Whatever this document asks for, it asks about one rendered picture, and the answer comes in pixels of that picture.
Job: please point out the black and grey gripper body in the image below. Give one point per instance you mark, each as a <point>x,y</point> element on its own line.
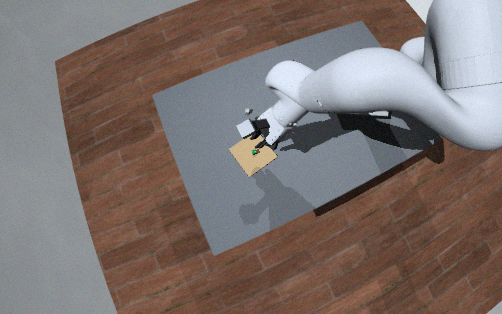
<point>276,130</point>

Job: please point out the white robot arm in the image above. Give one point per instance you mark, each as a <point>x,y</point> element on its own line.
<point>468,39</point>

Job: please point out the tan flat mat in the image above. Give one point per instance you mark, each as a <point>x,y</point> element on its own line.
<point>251,163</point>

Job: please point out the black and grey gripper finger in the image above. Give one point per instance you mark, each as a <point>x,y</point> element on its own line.
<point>264,143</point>
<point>256,135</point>

